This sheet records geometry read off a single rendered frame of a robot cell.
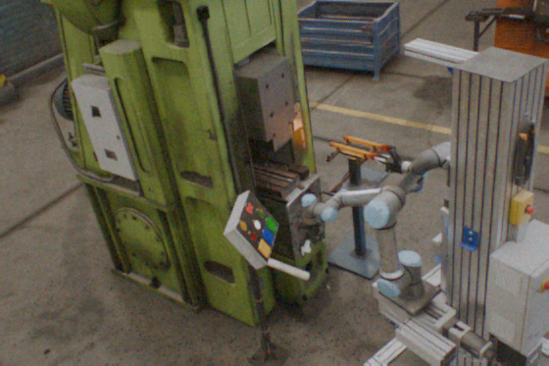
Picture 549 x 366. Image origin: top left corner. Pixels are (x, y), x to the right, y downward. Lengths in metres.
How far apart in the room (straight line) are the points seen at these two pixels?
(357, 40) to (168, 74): 4.08
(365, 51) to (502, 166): 4.77
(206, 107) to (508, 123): 1.53
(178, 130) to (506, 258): 1.91
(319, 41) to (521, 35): 2.31
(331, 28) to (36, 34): 4.35
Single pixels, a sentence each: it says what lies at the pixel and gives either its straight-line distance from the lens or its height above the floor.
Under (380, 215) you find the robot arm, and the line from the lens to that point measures 2.62.
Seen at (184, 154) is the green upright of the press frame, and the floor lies 1.28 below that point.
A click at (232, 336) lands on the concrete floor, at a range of 4.14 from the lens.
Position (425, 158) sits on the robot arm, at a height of 1.18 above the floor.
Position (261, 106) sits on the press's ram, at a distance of 3.26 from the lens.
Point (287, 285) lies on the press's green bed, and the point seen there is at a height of 0.20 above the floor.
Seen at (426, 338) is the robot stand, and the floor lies 0.74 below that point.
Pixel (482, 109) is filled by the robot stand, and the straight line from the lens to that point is 2.45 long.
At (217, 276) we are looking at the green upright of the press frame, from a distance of 4.06.
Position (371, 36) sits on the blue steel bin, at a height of 0.53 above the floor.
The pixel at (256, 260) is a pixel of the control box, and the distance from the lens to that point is 3.13.
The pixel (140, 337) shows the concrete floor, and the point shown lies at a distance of 4.34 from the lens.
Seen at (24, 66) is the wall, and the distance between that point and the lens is 9.24.
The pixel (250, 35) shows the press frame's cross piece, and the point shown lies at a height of 1.92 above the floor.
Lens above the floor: 3.03
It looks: 32 degrees down
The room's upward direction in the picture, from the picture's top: 9 degrees counter-clockwise
